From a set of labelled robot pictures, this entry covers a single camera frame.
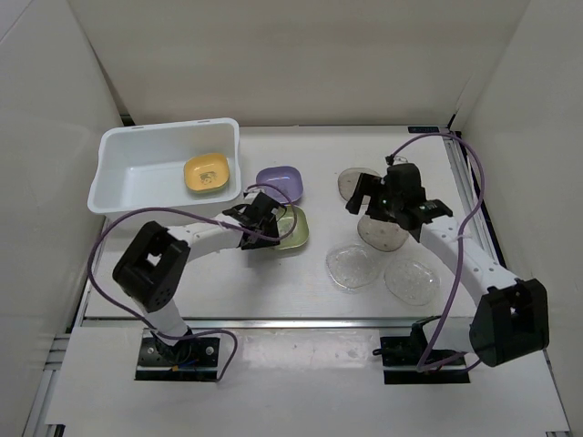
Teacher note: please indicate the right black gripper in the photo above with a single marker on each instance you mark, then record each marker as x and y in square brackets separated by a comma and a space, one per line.
[373, 187]

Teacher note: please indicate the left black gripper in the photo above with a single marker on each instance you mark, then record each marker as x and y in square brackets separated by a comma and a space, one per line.
[271, 228]

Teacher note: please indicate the yellow panda plate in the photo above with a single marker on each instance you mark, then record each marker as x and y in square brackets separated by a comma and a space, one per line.
[213, 166]

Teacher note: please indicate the light green panda plate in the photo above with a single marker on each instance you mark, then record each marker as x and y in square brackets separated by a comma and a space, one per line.
[207, 186]

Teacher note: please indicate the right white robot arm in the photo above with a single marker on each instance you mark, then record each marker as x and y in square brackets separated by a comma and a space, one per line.
[511, 319]

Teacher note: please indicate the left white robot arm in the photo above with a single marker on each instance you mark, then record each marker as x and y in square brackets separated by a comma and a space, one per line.
[150, 269]

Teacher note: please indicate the white plastic bin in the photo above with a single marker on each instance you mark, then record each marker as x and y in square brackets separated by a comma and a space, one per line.
[142, 167]

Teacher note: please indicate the smoky clear plate far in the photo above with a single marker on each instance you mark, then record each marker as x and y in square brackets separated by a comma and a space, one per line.
[348, 179]

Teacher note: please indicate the smoky clear plate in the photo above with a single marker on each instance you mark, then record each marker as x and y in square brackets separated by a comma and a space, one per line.
[348, 179]
[383, 236]

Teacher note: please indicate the smoky clear plate middle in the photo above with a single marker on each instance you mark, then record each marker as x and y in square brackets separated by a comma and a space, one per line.
[383, 236]

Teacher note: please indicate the purple panda plate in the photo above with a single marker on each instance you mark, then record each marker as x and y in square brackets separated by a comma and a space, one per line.
[281, 183]

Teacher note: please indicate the clear textured plate left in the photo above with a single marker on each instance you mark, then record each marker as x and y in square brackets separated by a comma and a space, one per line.
[352, 266]

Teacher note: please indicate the clear textured plate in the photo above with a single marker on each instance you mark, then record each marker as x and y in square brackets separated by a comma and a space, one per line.
[352, 266]
[411, 282]

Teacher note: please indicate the clear textured plate right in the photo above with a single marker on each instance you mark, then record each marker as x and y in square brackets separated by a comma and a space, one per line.
[411, 282]

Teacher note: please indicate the aluminium frame rail right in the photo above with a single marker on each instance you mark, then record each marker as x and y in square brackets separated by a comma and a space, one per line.
[468, 182]

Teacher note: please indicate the aluminium frame rail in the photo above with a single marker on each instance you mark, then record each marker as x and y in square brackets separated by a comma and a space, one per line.
[468, 182]
[268, 324]

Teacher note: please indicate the aluminium frame rail front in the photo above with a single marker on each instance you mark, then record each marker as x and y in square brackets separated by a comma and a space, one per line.
[268, 324]

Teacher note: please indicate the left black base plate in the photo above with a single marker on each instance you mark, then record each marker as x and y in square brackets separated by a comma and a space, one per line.
[186, 361]

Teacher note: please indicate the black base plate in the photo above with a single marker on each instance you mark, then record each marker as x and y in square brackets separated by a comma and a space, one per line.
[186, 361]
[401, 353]

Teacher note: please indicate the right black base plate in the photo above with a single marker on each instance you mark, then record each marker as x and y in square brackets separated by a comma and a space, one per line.
[401, 353]

